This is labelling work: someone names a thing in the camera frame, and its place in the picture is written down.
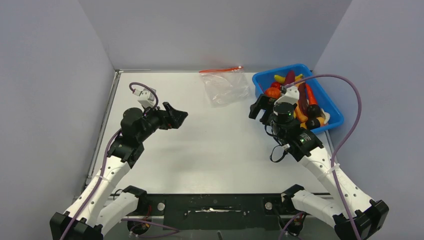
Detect dark toy eggplant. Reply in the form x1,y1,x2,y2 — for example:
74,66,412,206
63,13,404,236
306,104,322,118
305,118,321,130

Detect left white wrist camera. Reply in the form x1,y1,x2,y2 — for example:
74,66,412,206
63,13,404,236
136,88,157,109

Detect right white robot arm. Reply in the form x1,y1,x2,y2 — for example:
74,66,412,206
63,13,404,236
248,94,389,240

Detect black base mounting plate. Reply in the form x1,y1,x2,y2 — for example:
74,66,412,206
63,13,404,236
112,185,316,233

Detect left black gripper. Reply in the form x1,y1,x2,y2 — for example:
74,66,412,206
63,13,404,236
136,102,187,143

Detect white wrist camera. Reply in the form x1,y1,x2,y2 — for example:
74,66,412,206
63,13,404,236
274,85,300,105
136,88,157,109

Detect red toy tomato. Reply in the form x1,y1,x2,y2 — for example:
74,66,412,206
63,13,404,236
270,81,282,90

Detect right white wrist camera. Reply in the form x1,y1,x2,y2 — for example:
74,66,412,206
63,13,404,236
274,85,300,105

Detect blue plastic bin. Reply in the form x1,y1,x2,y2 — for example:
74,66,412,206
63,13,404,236
252,63,344,134

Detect purple toy sweet potato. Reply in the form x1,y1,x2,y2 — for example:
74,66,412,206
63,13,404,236
283,70,296,86

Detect yellow toy banana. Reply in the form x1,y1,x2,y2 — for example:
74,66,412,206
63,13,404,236
273,74,304,84

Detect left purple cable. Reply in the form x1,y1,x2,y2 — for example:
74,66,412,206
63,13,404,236
59,82,160,240

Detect white toy garlic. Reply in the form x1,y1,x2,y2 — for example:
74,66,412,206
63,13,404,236
321,109,331,125

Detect orange toy pumpkin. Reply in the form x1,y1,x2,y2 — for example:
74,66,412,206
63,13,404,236
264,87,282,99

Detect clear zip top bag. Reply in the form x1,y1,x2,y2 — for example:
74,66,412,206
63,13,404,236
199,66,252,108

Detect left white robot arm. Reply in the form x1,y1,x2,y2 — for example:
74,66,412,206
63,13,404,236
49,102,188,240

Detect orange toy carrot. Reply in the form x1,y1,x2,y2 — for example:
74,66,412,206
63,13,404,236
305,83,318,105

